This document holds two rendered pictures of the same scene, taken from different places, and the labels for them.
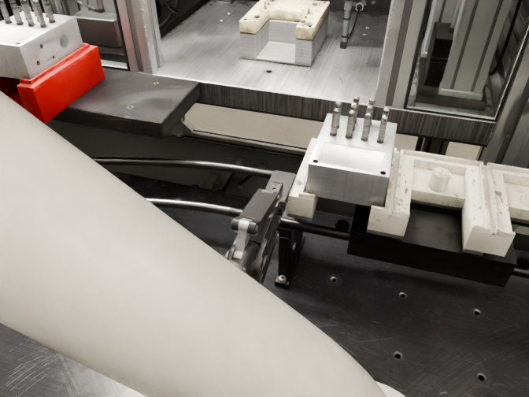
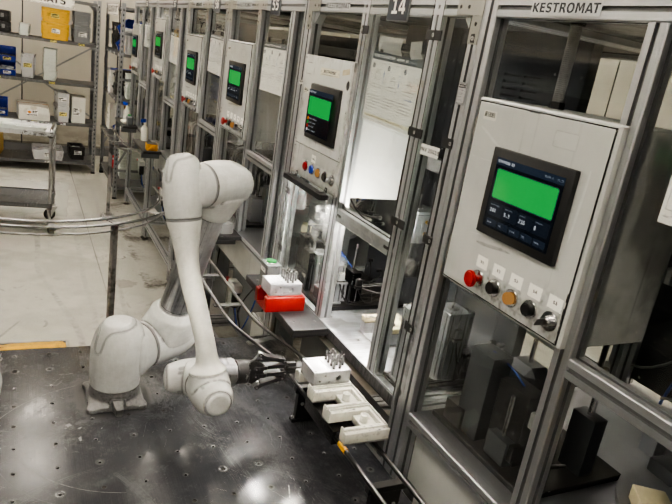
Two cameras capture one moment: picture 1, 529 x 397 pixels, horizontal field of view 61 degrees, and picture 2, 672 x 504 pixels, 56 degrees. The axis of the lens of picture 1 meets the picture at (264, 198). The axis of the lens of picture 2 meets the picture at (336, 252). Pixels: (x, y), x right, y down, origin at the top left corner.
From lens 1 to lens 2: 167 cm
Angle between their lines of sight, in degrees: 45
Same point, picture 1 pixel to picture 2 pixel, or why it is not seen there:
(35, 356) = not seen: hidden behind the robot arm
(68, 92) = (281, 307)
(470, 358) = (311, 476)
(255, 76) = (350, 338)
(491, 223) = (333, 409)
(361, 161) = (317, 367)
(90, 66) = (297, 303)
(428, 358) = (299, 465)
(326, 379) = (204, 329)
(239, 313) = (201, 314)
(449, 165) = (358, 397)
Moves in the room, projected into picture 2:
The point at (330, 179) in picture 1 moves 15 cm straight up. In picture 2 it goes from (305, 367) to (312, 323)
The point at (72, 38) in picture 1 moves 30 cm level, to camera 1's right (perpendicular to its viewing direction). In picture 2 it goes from (296, 290) to (350, 322)
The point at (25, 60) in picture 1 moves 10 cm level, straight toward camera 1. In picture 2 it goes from (271, 289) to (259, 297)
